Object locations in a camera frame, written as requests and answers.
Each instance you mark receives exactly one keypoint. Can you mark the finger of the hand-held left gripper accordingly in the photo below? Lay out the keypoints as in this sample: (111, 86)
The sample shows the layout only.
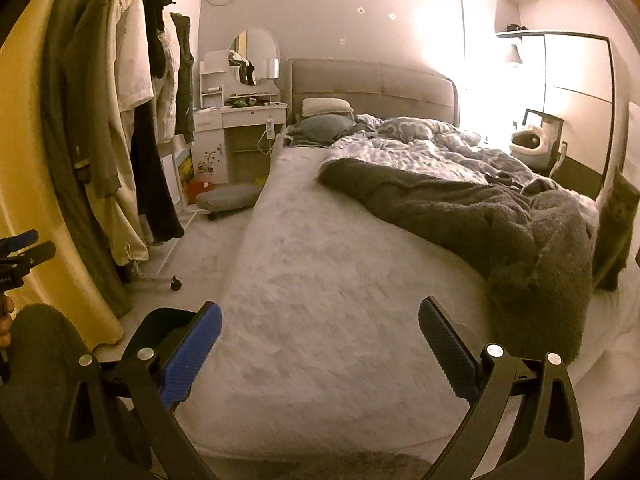
(35, 254)
(22, 240)

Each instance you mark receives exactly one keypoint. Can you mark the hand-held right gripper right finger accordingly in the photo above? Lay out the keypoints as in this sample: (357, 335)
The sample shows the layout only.
(447, 350)

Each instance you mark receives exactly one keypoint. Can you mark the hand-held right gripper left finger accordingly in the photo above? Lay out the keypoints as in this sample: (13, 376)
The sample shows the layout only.
(192, 355)

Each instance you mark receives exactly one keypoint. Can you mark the person's left hand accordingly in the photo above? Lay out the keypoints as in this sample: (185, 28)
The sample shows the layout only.
(5, 310)

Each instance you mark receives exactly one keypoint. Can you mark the yellow curtain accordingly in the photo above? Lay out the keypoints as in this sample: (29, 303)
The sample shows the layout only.
(25, 160)

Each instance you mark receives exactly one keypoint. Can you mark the olive long coat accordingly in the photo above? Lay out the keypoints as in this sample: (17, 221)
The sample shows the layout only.
(65, 160)

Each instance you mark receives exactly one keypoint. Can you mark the white clothes rack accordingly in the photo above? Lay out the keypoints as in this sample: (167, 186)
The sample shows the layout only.
(165, 260)

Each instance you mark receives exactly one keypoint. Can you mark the black pants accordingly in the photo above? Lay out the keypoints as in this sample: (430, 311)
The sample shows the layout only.
(152, 185)

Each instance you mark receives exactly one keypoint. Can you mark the grey bed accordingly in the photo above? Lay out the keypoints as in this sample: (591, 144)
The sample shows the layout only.
(325, 285)

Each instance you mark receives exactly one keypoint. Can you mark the dark grey fleece blanket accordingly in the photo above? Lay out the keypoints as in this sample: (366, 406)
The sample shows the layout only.
(450, 210)

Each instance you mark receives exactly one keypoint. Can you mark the grey cushioned rolling stool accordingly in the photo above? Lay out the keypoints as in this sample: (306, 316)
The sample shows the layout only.
(230, 195)

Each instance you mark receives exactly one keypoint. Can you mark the yellow framed painting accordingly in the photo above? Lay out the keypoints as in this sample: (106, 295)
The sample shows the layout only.
(184, 177)

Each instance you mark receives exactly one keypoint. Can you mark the yellow bag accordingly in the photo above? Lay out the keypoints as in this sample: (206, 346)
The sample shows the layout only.
(260, 181)

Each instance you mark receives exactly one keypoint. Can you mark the blue patterned duvet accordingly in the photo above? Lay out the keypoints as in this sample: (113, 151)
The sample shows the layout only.
(415, 150)

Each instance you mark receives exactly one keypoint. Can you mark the white puffy jacket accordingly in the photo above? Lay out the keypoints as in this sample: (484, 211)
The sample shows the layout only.
(167, 95)

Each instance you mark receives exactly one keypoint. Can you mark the grey cat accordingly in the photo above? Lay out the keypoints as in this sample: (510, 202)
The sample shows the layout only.
(617, 230)

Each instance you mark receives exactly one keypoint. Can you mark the white t-shirt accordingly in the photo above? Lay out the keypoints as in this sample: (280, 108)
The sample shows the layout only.
(135, 60)

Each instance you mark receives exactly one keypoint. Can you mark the beige cat bed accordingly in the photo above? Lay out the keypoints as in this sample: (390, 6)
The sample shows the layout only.
(527, 142)

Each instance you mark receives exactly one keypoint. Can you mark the dark green vest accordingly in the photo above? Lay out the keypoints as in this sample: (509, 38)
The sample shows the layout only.
(184, 75)

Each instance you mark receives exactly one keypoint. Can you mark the white dressing table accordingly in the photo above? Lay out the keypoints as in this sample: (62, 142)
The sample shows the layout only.
(240, 120)

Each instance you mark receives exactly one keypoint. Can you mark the grey pillow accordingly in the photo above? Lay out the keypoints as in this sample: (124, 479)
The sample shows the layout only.
(320, 129)

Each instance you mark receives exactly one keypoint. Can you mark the white sliding door wardrobe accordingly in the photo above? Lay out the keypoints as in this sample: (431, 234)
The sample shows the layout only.
(575, 110)

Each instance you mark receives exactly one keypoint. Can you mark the black hanging garment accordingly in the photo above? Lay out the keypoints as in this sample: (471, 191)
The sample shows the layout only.
(150, 0)

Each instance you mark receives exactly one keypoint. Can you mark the white pillow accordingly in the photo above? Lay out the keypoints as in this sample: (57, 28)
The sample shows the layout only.
(325, 106)

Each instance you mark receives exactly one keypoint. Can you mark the grey padded headboard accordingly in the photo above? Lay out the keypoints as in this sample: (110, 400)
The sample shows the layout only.
(370, 85)

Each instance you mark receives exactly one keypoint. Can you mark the oval mirror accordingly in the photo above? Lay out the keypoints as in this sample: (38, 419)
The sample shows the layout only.
(260, 50)

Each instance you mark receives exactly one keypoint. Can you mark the wall shelf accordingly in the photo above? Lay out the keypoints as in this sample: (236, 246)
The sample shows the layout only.
(517, 32)

